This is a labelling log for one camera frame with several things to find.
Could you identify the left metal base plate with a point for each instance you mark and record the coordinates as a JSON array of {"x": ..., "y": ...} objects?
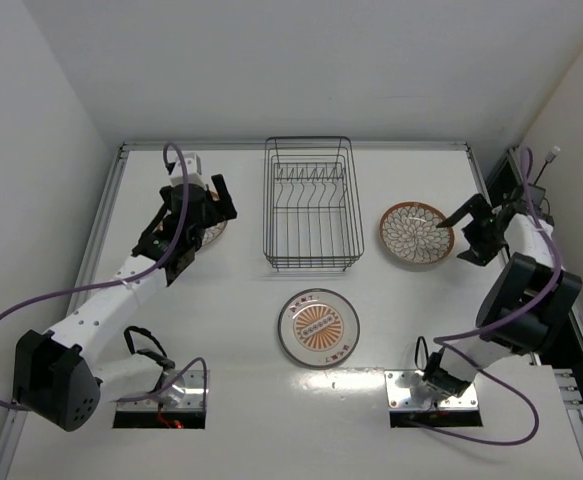
[{"x": 186, "y": 395}]

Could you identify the sunburst pattern plate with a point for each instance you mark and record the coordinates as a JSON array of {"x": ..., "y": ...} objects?
[{"x": 318, "y": 328}]

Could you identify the metal base plate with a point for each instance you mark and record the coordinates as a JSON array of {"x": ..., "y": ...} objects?
[
  {"x": 186, "y": 395},
  {"x": 408, "y": 393}
]

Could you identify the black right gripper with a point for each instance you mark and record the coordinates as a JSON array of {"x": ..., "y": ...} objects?
[{"x": 478, "y": 233}]

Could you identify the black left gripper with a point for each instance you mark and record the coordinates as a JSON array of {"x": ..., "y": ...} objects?
[{"x": 211, "y": 211}]

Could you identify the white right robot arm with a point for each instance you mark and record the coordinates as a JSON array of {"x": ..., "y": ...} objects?
[{"x": 525, "y": 309}]

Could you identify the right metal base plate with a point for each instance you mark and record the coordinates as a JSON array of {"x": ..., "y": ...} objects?
[{"x": 408, "y": 393}]

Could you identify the brown floral pattern plate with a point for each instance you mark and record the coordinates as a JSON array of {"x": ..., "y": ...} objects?
[{"x": 409, "y": 231}]

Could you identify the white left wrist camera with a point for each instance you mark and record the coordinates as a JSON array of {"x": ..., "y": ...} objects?
[{"x": 193, "y": 168}]

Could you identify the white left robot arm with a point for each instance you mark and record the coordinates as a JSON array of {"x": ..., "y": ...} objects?
[{"x": 57, "y": 374}]

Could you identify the black wire dish rack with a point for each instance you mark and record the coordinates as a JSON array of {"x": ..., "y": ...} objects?
[{"x": 311, "y": 207}]

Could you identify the brown lattice pattern plate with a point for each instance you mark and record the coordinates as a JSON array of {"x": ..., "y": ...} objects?
[{"x": 213, "y": 233}]

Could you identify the aluminium table frame rail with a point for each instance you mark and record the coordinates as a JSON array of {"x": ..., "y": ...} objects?
[{"x": 302, "y": 142}]

